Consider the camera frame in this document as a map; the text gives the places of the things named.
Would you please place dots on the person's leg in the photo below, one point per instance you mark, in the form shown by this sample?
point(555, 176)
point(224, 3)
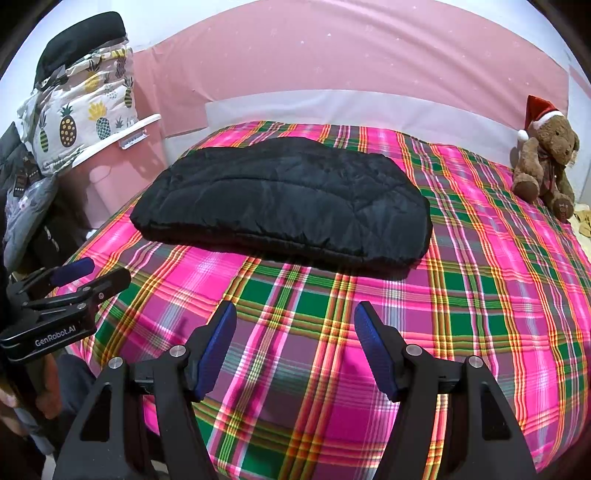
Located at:
point(76, 383)

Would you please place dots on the black bag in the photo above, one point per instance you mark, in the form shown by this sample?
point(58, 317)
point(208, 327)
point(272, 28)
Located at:
point(55, 244)

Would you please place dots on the brown teddy bear, santa hat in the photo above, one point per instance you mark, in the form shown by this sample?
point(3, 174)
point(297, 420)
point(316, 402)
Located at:
point(545, 157)

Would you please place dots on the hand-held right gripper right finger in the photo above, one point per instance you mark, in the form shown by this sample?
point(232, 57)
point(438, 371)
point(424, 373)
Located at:
point(376, 350)

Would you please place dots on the black puffer jacket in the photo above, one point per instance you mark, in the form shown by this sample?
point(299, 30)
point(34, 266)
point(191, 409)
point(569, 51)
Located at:
point(286, 203)

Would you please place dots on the grey patterned cloth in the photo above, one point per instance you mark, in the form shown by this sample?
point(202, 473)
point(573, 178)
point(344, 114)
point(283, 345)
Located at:
point(27, 207)

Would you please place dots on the pink green plaid blanket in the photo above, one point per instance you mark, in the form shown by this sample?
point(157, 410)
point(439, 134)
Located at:
point(323, 323)

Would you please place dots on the yellow cloth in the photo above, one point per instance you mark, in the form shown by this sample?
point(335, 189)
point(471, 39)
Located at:
point(584, 226)

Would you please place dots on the black folded cloth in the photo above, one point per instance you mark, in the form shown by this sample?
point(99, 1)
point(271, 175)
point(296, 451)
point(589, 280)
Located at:
point(78, 41)

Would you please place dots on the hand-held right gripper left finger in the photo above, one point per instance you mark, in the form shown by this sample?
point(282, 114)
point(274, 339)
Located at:
point(213, 350)

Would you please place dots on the pineapple print cloth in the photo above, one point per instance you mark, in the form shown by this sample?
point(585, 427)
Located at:
point(78, 120)

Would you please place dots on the person's left hand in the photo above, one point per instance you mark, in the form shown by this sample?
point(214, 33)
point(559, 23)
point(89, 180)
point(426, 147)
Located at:
point(46, 392)

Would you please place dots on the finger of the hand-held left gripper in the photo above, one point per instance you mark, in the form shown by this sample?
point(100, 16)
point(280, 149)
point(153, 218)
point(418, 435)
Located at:
point(101, 284)
point(74, 271)

